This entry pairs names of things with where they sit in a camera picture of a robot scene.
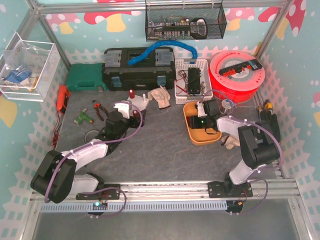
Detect red filament spool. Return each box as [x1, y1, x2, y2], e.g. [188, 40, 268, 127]
[208, 50, 266, 104]

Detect blue white glove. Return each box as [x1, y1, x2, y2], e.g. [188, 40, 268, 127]
[4, 65, 32, 86]

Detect black toolbox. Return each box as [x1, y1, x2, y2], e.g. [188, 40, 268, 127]
[101, 46, 176, 91]

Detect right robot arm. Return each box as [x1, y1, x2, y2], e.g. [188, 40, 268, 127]
[183, 99, 283, 199]

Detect green circuit board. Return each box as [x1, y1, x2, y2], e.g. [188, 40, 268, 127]
[73, 108, 95, 125]

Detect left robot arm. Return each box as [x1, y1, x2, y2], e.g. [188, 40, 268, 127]
[30, 110, 147, 204]

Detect white perforated basket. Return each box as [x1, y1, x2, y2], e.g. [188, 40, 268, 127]
[174, 59, 213, 105]

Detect white peg board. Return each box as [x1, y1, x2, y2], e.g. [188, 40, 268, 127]
[127, 93, 149, 111]

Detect yellow plastic tray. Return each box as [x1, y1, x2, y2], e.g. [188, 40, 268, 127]
[183, 101, 222, 146]

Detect orange multimeter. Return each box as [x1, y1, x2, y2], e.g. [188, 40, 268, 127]
[56, 85, 71, 115]

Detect green tool case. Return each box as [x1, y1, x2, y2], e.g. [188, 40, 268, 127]
[65, 63, 108, 92]

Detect black terminal block strip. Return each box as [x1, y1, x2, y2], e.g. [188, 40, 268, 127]
[218, 59, 263, 77]

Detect black battery holder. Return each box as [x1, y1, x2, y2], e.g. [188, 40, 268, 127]
[187, 67, 201, 95]

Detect tape roll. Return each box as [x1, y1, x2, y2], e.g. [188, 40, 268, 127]
[83, 129, 99, 143]

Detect red handled pliers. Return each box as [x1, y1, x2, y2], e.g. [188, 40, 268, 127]
[91, 99, 111, 122]

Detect solder wire spool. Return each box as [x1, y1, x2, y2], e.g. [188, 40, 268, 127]
[219, 99, 235, 115]

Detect clear acrylic box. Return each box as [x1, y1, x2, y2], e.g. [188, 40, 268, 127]
[0, 32, 61, 102]

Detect beige work glove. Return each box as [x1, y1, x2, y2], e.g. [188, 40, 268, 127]
[147, 86, 171, 109]

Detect crumpled beige cloth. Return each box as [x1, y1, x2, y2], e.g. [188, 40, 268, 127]
[221, 135, 240, 150]

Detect black rubber glove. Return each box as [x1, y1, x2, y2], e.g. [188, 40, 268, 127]
[260, 110, 281, 142]

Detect blue corrugated hose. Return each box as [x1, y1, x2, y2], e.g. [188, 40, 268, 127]
[127, 40, 199, 66]

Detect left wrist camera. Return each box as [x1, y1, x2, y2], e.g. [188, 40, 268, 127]
[113, 100, 136, 119]

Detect red spring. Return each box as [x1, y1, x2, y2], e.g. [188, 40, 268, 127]
[132, 110, 140, 119]
[129, 89, 135, 99]

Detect black wire mesh basket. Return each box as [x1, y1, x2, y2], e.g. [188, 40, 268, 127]
[145, 1, 227, 42]

